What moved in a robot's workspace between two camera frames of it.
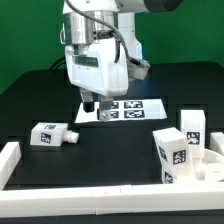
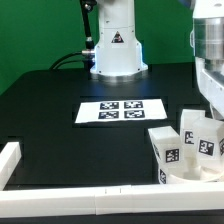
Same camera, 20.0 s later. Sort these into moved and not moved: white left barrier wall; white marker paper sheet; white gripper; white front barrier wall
Moved: white gripper
Not moved: white marker paper sheet; white front barrier wall; white left barrier wall
